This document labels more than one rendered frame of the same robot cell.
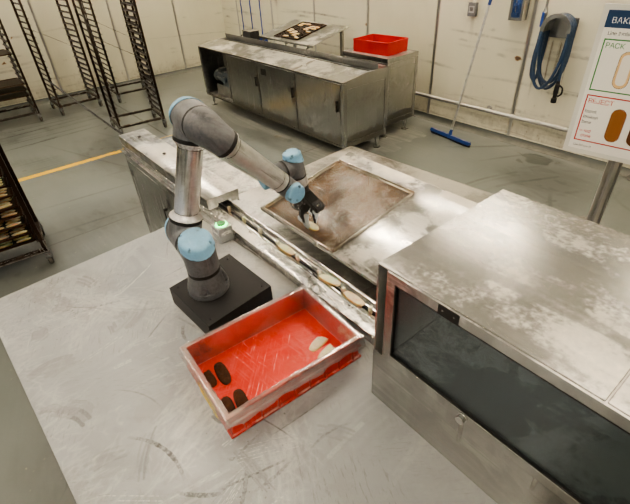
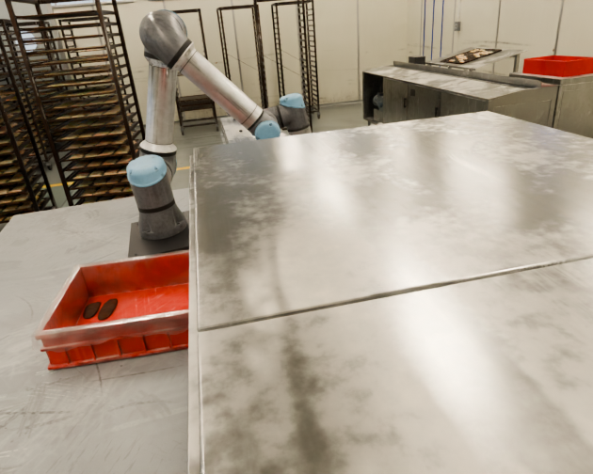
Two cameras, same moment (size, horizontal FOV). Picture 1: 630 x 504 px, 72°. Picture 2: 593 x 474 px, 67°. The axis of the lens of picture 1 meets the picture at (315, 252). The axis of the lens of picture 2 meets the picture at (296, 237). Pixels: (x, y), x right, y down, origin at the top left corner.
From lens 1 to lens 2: 79 cm
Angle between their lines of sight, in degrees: 26
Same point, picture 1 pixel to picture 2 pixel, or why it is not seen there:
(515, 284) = (329, 180)
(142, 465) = not seen: outside the picture
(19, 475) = not seen: hidden behind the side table
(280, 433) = (96, 384)
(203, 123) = (150, 23)
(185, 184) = (152, 105)
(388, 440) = not seen: hidden behind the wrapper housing
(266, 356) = (162, 307)
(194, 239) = (143, 164)
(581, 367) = (247, 276)
